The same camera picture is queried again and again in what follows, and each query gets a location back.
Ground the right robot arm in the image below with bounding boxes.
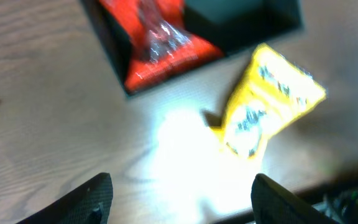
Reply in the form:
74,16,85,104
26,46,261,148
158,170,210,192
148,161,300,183
296,177,358,224

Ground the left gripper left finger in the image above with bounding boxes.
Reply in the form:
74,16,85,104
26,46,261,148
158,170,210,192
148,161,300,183
18,172,113,224

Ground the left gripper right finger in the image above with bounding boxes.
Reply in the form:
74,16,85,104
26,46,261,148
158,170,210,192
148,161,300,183
250,174,339,224

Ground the yellow Hacks candy bag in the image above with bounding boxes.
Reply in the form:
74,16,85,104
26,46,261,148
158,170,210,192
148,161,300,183
211,44,326,160

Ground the red Hacks candy bag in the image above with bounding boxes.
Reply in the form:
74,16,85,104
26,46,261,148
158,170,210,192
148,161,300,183
100,0,224,92

